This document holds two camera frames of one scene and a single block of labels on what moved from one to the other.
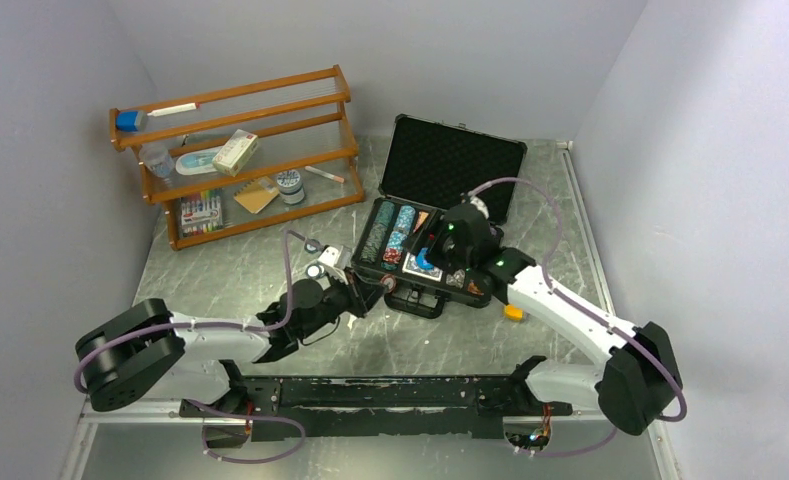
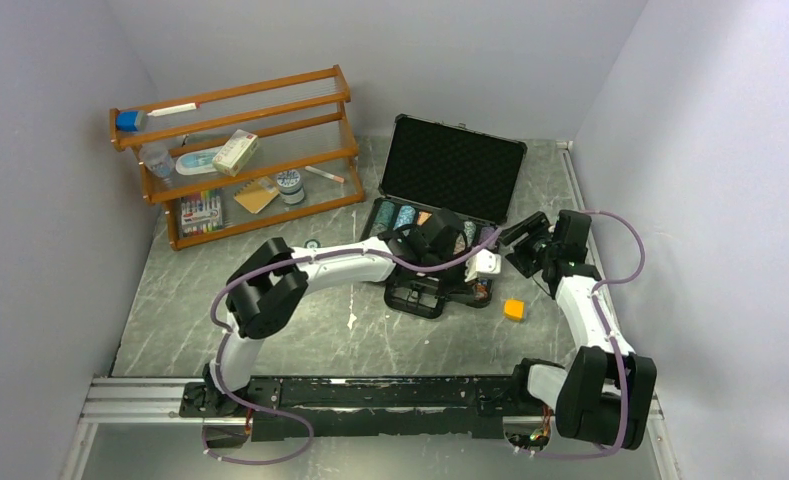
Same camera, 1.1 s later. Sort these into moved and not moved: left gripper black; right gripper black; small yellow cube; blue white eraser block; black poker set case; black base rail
Moved: right gripper black; left gripper black
Not moved: blue white eraser block; black base rail; black poker set case; small yellow cube
